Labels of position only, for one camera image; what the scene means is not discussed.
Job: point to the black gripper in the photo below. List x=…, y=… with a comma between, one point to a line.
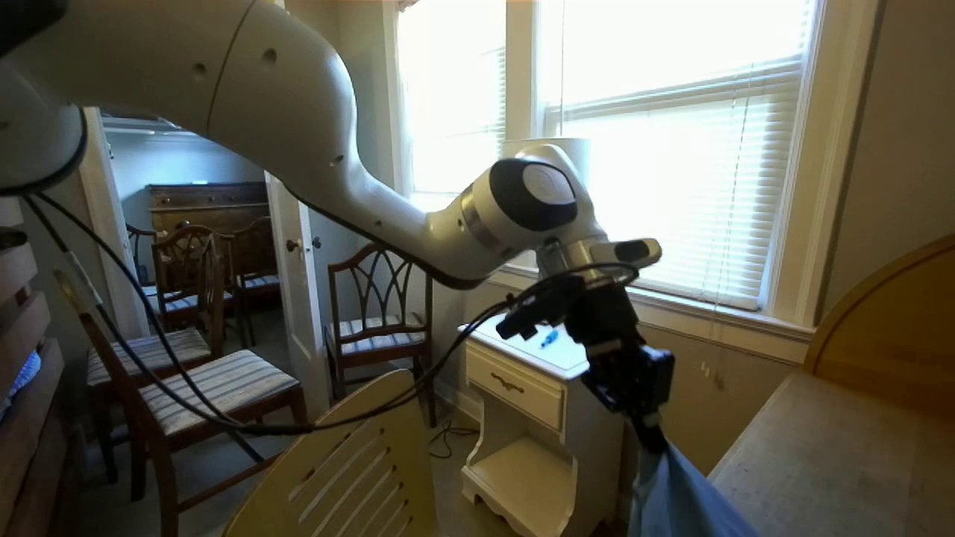
x=610, y=324

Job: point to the blue cloth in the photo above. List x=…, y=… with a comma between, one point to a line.
x=688, y=497

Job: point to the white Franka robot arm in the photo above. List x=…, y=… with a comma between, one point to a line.
x=249, y=80

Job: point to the arched lattice back wooden chair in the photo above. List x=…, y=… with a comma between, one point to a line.
x=382, y=344

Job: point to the light wooden slatted chair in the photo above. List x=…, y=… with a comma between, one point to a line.
x=337, y=479

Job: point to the dark wooden dining chair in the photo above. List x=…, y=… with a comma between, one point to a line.
x=254, y=285

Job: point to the dark wooden striped-seat chair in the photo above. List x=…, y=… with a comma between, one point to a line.
x=149, y=353
x=213, y=390

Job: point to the small blue marker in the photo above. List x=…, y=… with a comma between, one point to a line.
x=551, y=338

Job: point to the white nightstand with drawer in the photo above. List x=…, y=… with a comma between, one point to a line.
x=516, y=466

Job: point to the white window blinds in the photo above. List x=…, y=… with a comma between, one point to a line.
x=688, y=199

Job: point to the bed with beige cover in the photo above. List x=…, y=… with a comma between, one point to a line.
x=845, y=466

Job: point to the white framed window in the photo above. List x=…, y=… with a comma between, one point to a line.
x=695, y=41

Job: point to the white door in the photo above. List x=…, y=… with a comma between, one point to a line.
x=299, y=299

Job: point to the dark wooden dresser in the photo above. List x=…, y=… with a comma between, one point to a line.
x=197, y=203

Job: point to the wooden slatted shelf unit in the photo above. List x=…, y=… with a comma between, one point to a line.
x=25, y=466

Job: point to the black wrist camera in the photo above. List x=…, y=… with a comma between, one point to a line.
x=539, y=311

